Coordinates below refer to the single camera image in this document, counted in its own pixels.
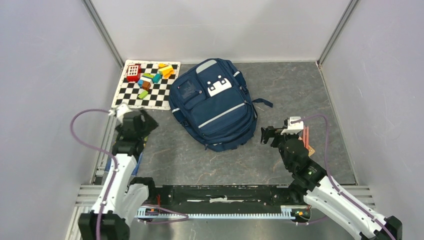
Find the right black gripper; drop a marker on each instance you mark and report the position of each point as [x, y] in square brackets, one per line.
[270, 132]

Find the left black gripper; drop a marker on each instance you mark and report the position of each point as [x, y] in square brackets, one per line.
[149, 124]

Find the navy blue student backpack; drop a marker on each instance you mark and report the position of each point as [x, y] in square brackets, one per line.
[212, 102]

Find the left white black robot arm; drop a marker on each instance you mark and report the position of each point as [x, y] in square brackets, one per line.
[122, 194]

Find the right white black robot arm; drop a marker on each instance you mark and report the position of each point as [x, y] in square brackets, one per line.
[314, 186]

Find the green toy block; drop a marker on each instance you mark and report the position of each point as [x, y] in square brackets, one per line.
[142, 94]

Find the red pencil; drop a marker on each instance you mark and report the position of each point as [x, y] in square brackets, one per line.
[305, 137]

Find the black white checkered mat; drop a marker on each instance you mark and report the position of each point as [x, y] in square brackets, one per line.
[132, 93]

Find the blue brown toy blocks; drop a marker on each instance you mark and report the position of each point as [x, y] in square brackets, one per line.
[148, 81]

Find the orange spiral notepad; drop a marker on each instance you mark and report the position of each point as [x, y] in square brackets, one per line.
[311, 150]

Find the red grid toy block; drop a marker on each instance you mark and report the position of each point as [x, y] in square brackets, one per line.
[133, 73]

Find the yellow orange toy blocks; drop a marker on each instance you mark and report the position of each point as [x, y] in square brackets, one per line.
[165, 70]

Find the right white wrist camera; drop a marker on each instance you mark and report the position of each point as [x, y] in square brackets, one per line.
[293, 125]

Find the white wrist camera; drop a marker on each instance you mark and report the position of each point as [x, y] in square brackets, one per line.
[293, 125]
[120, 112]

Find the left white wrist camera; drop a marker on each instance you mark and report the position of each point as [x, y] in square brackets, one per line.
[120, 112]

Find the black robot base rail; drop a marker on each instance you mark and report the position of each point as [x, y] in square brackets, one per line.
[225, 199]

